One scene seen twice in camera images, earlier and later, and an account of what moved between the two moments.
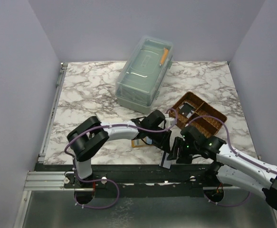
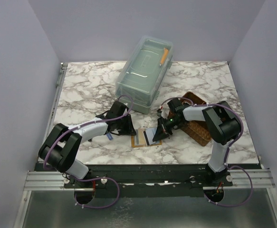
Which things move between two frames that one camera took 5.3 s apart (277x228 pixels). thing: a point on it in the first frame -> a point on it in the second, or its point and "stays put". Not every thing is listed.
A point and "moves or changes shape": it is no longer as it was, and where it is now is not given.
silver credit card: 164,162 moves or changes shape
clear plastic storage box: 146,63 stays put
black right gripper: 178,143 -> 160,134
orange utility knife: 165,53 stays put
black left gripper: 164,142 -> 130,130
